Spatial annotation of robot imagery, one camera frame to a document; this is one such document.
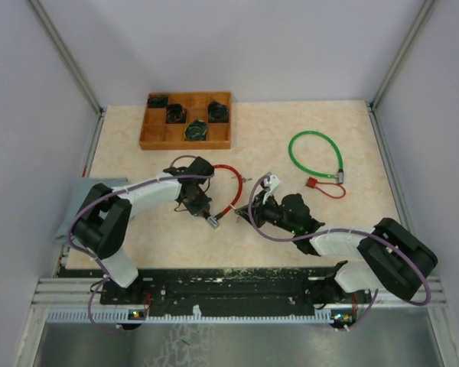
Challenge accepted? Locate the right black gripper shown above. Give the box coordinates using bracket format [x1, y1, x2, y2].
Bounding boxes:
[236, 190, 298, 234]

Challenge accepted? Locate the red cable lock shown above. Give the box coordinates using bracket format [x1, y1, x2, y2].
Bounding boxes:
[205, 164, 243, 229]

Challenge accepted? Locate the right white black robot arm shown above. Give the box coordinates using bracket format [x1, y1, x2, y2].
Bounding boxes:
[236, 191, 438, 303]

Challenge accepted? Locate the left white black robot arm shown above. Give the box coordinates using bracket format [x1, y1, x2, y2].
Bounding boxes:
[67, 157, 215, 304]

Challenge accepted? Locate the blue yellow rolled tie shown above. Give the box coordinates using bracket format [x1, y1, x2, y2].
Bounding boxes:
[184, 119, 208, 141]

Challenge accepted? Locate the wooden compartment tray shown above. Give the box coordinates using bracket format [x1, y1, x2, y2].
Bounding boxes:
[138, 92, 232, 150]

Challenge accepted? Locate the black orange rolled tie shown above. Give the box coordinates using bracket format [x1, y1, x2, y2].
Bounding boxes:
[165, 103, 186, 124]

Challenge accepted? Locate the black dotted rolled tie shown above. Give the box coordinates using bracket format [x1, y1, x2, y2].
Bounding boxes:
[207, 101, 230, 123]

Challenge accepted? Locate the dark green rolled tie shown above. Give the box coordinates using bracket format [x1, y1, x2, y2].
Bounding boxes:
[147, 94, 169, 109]

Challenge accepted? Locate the folded blue jeans cloth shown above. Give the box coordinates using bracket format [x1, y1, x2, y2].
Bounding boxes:
[54, 177, 129, 244]

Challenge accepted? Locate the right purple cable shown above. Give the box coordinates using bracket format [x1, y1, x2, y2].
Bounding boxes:
[249, 174, 432, 333]

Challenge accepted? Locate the purple cable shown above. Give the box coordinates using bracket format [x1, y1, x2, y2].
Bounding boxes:
[67, 154, 215, 333]
[249, 174, 432, 333]

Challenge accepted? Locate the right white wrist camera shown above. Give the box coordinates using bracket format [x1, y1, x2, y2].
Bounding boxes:
[261, 172, 281, 204]

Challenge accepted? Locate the thin red wire padlock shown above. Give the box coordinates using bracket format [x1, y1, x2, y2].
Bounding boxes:
[305, 177, 347, 200]

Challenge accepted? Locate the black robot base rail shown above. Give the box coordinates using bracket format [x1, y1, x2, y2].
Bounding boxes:
[59, 267, 371, 328]

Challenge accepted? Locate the green cable lock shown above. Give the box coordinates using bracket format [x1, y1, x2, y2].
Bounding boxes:
[288, 130, 344, 184]

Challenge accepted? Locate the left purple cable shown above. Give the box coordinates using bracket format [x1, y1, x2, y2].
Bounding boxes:
[67, 154, 215, 333]

